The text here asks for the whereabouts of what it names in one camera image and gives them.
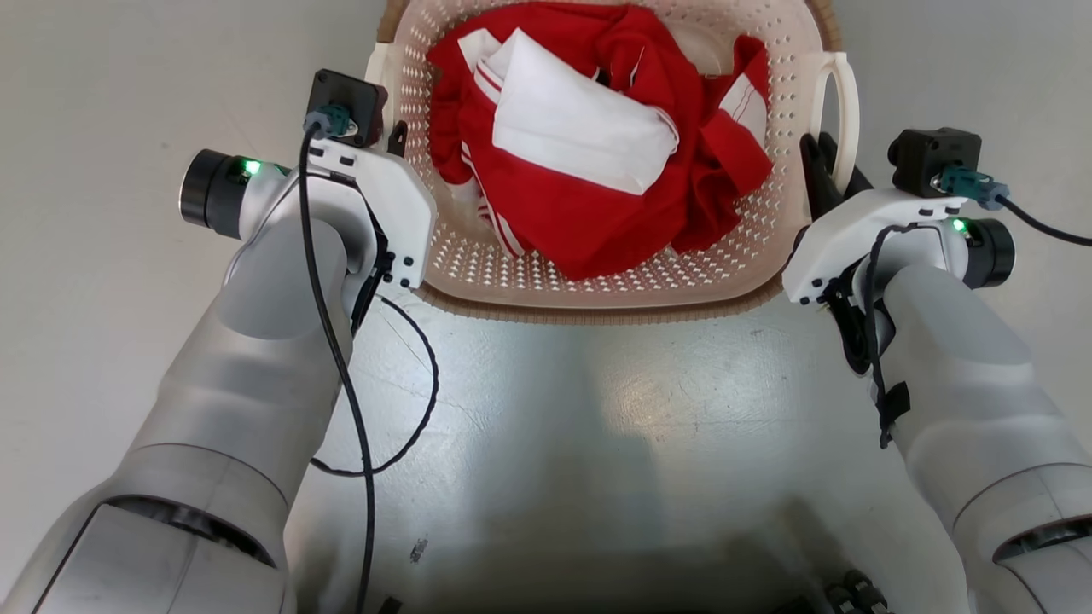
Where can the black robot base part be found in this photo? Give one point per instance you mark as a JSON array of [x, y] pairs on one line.
[[857, 593]]

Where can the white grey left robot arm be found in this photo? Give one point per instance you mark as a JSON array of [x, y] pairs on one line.
[[247, 384]]

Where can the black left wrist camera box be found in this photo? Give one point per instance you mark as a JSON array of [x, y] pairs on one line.
[[350, 104]]

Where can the red and white garment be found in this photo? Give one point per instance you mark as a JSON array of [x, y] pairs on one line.
[[589, 196]]

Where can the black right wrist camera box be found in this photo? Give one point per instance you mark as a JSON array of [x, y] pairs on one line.
[[930, 158]]

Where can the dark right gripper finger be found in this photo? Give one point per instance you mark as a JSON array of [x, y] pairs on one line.
[[817, 179], [856, 182]]

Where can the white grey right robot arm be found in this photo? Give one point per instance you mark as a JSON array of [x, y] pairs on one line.
[[972, 384]]

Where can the beige perforated plastic laundry basket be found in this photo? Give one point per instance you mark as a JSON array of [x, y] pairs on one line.
[[597, 294]]

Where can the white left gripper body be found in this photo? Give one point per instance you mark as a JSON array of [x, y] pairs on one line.
[[394, 200]]

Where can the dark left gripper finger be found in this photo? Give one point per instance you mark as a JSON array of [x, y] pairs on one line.
[[397, 141]]

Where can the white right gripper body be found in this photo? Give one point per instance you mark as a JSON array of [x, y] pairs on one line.
[[840, 234]]

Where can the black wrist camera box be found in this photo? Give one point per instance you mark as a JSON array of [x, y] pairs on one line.
[[930, 158], [350, 104]]

